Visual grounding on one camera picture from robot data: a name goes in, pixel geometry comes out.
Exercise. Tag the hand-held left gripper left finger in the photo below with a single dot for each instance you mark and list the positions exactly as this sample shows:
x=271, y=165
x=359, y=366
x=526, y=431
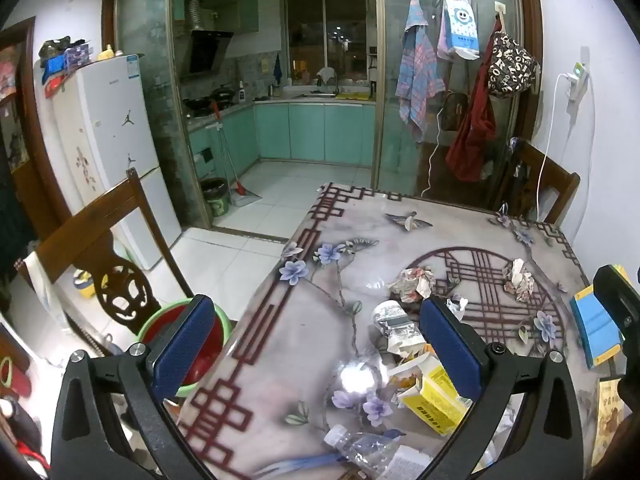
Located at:
x=182, y=345

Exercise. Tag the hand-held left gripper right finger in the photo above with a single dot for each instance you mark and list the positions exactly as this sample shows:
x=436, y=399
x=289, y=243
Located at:
x=450, y=347

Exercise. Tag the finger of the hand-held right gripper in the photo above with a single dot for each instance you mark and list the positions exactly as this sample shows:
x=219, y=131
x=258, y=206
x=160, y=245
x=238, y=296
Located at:
x=595, y=325

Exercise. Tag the red bin with green rim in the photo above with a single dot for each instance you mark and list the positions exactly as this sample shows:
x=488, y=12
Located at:
x=205, y=345

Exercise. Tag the yellow juice carton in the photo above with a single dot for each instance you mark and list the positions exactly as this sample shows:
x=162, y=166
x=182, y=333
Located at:
x=437, y=402

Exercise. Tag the clear plastic bottle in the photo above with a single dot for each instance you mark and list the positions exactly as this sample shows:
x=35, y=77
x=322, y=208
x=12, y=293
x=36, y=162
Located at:
x=357, y=447

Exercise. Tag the small white wrapper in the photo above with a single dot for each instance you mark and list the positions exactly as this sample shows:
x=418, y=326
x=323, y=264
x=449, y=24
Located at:
x=456, y=307

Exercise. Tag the crumpled silver wrapper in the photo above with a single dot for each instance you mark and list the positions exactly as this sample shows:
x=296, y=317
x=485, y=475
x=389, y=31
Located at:
x=395, y=325

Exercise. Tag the crumpled printed paper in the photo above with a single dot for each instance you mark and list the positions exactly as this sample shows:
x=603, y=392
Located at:
x=415, y=285
x=520, y=280

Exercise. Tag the yellow printed packet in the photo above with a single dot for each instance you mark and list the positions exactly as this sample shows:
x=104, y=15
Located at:
x=607, y=420

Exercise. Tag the yellow cartoon toy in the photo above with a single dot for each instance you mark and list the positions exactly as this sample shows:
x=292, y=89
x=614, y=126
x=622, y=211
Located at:
x=85, y=282

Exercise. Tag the white printed carton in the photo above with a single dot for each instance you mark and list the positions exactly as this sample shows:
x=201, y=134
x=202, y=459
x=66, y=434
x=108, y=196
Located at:
x=407, y=465

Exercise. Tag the plain wooden chair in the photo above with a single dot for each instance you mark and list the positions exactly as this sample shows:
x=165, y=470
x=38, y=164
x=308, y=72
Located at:
x=550, y=180

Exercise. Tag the small green waste bin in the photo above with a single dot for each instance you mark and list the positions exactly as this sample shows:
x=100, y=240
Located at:
x=216, y=200

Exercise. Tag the carved wooden chair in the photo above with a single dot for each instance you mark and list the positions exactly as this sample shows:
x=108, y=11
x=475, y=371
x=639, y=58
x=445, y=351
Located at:
x=75, y=240

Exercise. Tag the glass sliding door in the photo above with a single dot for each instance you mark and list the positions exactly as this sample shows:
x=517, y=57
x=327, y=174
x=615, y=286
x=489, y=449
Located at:
x=450, y=170

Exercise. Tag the red broom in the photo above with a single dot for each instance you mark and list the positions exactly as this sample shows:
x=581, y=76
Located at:
x=227, y=150

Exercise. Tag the white refrigerator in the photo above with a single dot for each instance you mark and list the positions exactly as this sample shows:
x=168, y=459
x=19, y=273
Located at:
x=105, y=150

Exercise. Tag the red garment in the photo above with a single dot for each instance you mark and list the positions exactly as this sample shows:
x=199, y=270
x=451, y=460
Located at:
x=472, y=135

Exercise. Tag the brown handbag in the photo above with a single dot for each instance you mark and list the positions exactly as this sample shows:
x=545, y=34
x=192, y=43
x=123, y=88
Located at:
x=455, y=110

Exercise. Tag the black wok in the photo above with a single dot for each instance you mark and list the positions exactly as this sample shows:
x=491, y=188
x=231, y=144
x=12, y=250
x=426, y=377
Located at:
x=200, y=104

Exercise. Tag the teal kitchen base cabinets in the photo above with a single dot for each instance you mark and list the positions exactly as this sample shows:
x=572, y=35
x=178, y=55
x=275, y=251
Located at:
x=310, y=130

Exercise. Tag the brown patterned bag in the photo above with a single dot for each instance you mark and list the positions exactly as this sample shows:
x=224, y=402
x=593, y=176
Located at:
x=512, y=65

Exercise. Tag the wooden door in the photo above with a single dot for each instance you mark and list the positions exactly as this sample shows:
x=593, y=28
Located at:
x=20, y=125

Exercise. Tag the plaid towel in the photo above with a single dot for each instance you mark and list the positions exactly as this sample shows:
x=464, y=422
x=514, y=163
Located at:
x=415, y=75

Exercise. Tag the black range hood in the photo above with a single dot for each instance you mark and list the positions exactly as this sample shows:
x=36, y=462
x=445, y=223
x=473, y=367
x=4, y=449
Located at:
x=205, y=52

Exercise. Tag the yellow bottle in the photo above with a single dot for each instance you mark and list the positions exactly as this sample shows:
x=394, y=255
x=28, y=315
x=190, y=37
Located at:
x=106, y=52

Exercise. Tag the blue box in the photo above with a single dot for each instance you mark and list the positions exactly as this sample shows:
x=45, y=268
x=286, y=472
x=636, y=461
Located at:
x=67, y=60

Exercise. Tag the white and blue bag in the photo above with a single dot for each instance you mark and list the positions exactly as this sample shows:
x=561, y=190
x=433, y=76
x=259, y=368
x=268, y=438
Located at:
x=462, y=25

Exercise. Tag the kitchen window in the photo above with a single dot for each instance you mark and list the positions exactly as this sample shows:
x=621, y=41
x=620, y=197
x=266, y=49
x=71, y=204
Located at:
x=330, y=35

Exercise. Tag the white wall charger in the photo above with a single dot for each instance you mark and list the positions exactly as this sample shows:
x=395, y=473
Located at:
x=577, y=77

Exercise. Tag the teal wall cabinet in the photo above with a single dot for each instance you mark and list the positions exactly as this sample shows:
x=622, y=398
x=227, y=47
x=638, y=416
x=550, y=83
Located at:
x=240, y=10

